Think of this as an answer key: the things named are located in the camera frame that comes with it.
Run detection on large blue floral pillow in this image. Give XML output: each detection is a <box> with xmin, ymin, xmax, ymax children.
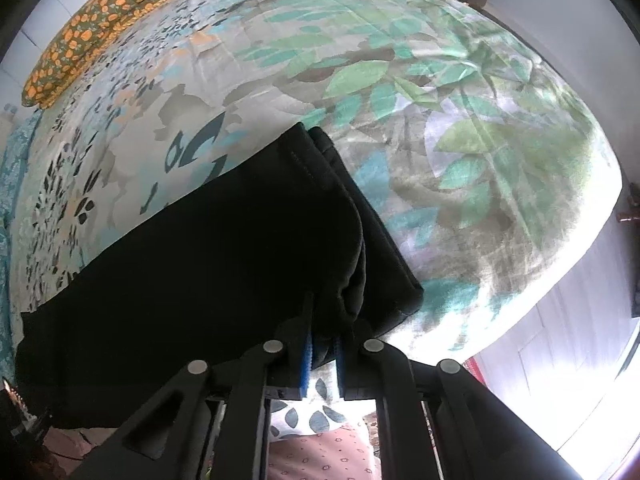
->
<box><xmin>0</xmin><ymin>110</ymin><xmax>43</xmax><ymax>361</ymax></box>

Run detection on orange floral pillow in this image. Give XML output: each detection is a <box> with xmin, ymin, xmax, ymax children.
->
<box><xmin>21</xmin><ymin>0</ymin><xmax>221</xmax><ymax>110</ymax></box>

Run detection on black pants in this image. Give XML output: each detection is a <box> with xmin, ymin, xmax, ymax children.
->
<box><xmin>14</xmin><ymin>121</ymin><xmax>425</xmax><ymax>431</ymax></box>

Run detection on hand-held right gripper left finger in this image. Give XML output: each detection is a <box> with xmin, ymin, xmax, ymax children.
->
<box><xmin>65</xmin><ymin>292</ymin><xmax>316</xmax><ymax>480</ymax></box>

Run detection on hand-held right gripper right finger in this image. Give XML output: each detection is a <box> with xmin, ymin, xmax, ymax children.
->
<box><xmin>336</xmin><ymin>321</ymin><xmax>586</xmax><ymax>480</ymax></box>

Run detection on floral bed sheet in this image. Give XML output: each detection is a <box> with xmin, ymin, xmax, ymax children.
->
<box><xmin>10</xmin><ymin>0</ymin><xmax>623</xmax><ymax>441</ymax></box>

